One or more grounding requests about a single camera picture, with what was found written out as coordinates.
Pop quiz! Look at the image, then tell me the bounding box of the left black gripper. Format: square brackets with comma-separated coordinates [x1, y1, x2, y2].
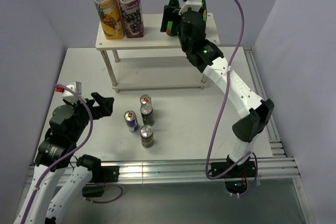
[65, 91, 114, 141]

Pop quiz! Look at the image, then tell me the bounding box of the plain green glass bottle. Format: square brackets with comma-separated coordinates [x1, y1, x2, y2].
[166, 0, 180, 36]

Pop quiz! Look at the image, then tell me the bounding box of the green bottle with label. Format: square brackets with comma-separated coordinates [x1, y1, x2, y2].
[202, 0, 207, 11]

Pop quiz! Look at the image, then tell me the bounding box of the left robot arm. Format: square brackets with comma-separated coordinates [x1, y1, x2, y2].
[14, 91, 114, 223]

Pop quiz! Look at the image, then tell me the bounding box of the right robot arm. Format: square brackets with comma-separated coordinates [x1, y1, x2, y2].
[160, 5, 274, 177]

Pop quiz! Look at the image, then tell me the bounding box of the white two-tier shelf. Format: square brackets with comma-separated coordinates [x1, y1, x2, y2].
[96, 14, 207, 93]

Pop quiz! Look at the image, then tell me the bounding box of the blue red bull can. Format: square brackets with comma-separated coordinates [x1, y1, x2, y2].
[124, 110, 139, 132]

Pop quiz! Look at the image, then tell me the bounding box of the red bull can rear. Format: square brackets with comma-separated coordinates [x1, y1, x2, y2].
[140, 94, 152, 106]

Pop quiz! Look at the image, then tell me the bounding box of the black energy can middle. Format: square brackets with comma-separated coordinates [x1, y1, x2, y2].
[140, 103, 154, 126]

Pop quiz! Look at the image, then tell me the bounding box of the black energy can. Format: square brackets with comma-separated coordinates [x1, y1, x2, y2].
[140, 125, 154, 148]
[140, 103, 154, 126]

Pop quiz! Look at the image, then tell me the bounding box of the black energy can front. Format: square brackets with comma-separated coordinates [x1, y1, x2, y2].
[140, 125, 154, 148]

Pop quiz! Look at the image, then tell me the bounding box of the grape juice carton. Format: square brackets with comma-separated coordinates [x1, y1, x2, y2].
[118, 0, 144, 38]

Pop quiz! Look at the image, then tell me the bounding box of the pineapple juice carton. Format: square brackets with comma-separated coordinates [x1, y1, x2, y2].
[94, 0, 124, 39]

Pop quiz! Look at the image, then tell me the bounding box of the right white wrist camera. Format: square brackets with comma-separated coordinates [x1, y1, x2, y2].
[179, 0, 202, 16]

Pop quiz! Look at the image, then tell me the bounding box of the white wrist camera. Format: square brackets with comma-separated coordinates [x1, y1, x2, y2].
[55, 81, 82, 103]
[179, 0, 202, 16]

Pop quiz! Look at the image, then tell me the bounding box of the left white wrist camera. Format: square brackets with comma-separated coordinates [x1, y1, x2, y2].
[55, 81, 82, 103]

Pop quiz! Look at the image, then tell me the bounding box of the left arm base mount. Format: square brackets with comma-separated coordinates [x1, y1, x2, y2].
[82, 166, 120, 198]

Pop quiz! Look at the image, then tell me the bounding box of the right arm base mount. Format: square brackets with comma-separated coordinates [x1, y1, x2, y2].
[208, 160, 258, 198]

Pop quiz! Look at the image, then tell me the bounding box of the aluminium right rail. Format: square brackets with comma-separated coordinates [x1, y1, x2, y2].
[243, 46, 286, 156]

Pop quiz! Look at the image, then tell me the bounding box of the aluminium rail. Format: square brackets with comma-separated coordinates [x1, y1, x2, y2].
[101, 157, 300, 185]
[243, 46, 286, 156]

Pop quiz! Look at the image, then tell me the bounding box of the aluminium front rail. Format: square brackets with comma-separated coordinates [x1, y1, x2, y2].
[101, 157, 300, 185]

